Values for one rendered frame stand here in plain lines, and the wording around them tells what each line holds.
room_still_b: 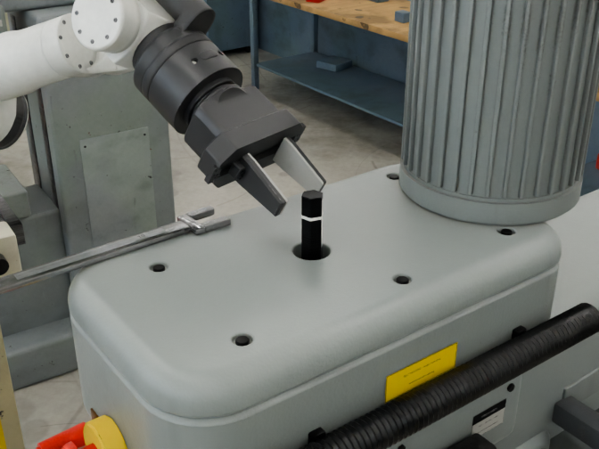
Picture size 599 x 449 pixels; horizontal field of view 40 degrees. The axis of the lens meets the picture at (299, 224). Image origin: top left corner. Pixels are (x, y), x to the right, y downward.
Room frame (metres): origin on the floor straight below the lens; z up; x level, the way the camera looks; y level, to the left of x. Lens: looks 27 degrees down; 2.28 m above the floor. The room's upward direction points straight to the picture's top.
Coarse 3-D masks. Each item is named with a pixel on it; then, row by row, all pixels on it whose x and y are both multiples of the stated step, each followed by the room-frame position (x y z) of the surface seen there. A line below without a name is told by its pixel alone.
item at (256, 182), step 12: (240, 168) 0.70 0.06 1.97; (252, 168) 0.70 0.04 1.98; (240, 180) 0.71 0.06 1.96; (252, 180) 0.70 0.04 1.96; (264, 180) 0.70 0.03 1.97; (252, 192) 0.70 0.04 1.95; (264, 192) 0.69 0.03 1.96; (276, 192) 0.69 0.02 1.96; (264, 204) 0.69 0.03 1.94; (276, 204) 0.68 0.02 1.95
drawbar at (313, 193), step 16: (304, 192) 0.70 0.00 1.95; (320, 192) 0.70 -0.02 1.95; (304, 208) 0.69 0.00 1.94; (320, 208) 0.69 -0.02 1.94; (304, 224) 0.69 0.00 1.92; (320, 224) 0.69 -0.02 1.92; (304, 240) 0.69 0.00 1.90; (320, 240) 0.69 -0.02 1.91; (304, 256) 0.69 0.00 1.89; (320, 256) 0.69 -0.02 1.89
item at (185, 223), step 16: (208, 208) 0.78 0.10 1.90; (176, 224) 0.74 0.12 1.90; (192, 224) 0.74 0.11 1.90; (208, 224) 0.74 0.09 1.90; (224, 224) 0.75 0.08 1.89; (128, 240) 0.71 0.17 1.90; (144, 240) 0.71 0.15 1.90; (160, 240) 0.72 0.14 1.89; (80, 256) 0.68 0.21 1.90; (96, 256) 0.68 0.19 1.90; (112, 256) 0.69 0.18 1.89; (32, 272) 0.65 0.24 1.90; (48, 272) 0.65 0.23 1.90; (64, 272) 0.66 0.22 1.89; (0, 288) 0.62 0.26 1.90; (16, 288) 0.63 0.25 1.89
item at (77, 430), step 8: (80, 424) 0.65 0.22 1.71; (64, 432) 0.64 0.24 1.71; (72, 432) 0.64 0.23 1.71; (80, 432) 0.65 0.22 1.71; (48, 440) 0.63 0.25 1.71; (56, 440) 0.63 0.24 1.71; (64, 440) 0.63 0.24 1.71; (72, 440) 0.64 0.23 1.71; (80, 440) 0.64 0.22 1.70; (40, 448) 0.63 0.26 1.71; (48, 448) 0.62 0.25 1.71; (56, 448) 0.63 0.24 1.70
